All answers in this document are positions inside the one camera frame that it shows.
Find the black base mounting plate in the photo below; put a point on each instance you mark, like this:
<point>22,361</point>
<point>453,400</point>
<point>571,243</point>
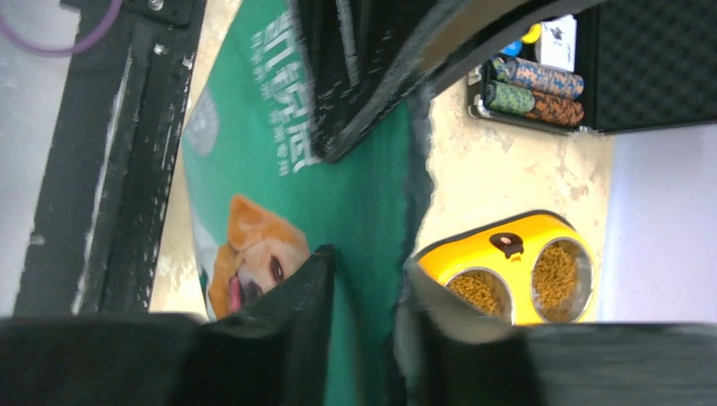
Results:
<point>93,97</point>

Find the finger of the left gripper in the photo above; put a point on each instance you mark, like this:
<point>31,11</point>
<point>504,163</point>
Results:
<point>363,58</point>

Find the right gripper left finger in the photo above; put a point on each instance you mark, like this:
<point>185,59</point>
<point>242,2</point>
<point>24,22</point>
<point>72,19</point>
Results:
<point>274,352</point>

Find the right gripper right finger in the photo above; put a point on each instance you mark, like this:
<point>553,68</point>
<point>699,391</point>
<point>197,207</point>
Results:
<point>451,354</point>

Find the yellow double pet bowl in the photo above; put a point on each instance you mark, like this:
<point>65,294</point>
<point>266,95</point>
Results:
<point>528,269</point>

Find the black poker chip case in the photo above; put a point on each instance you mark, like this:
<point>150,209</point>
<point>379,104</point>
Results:
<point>617,67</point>

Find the green dog food bag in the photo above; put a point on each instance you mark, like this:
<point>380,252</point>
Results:
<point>256,190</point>

